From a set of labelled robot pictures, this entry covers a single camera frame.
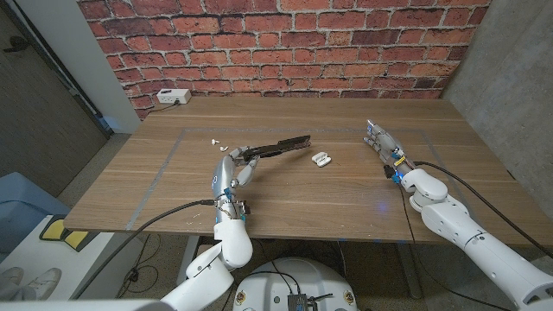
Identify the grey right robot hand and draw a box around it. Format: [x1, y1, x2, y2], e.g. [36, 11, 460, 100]
[362, 119, 412, 178]

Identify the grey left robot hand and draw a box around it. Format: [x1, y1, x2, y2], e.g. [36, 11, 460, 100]
[211, 146, 261, 220]

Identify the white airpods case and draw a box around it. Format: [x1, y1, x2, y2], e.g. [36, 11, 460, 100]
[311, 151, 333, 168]

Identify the grey tape outline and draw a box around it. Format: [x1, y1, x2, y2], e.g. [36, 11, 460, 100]
[124, 127, 476, 232]

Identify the grey metal table leg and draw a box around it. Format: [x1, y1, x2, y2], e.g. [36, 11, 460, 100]
[176, 235, 202, 284]
[395, 242, 423, 300]

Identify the white power strip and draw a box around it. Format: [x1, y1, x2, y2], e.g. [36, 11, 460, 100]
[156, 88, 193, 105]

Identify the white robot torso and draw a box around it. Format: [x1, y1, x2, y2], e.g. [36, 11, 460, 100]
[232, 257, 359, 311]

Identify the small grey electronics box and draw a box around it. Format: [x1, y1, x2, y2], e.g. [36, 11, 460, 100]
[288, 293, 308, 311]

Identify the red brick printed backdrop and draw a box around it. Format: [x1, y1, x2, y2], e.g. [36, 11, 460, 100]
[77, 0, 493, 121]

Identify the white floor platform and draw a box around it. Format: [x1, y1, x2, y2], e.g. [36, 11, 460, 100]
[0, 214, 146, 301]

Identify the dark grey door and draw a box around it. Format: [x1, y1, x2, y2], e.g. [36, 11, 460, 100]
[0, 8, 109, 198]

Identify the blue padded seat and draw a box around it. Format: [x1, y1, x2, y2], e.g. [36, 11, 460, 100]
[0, 171, 73, 254]

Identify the white sneaker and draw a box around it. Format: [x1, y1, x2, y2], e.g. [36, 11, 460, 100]
[0, 266, 25, 295]
[24, 267, 63, 301]

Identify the grey trouser leg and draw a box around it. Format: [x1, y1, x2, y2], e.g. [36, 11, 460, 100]
[0, 282, 38, 302]

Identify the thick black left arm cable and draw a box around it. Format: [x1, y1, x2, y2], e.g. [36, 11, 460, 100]
[71, 198, 217, 301]

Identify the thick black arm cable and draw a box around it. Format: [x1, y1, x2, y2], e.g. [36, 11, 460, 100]
[413, 160, 553, 259]
[71, 198, 217, 301]

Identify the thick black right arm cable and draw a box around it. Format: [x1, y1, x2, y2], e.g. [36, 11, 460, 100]
[413, 160, 553, 259]

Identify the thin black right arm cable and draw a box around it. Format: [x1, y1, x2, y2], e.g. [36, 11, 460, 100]
[397, 183, 513, 311]

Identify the black power strip cord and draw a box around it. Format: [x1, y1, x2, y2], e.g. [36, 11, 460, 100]
[146, 101, 181, 116]

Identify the black door handle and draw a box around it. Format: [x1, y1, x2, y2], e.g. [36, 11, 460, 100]
[3, 35, 30, 54]

